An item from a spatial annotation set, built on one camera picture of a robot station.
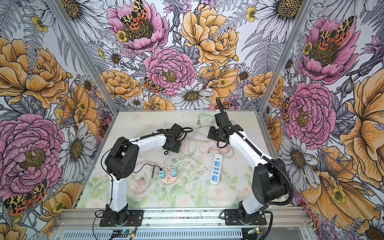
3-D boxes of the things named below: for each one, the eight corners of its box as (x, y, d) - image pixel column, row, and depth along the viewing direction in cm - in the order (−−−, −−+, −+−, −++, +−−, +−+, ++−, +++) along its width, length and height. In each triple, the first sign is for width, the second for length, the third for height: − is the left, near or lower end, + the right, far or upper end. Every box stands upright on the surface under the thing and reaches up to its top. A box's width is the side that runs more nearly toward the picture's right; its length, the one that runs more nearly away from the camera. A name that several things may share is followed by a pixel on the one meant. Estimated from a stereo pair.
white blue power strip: (209, 183, 87) (209, 181, 85) (213, 154, 99) (213, 152, 97) (219, 185, 86) (220, 183, 84) (222, 156, 98) (223, 154, 96)
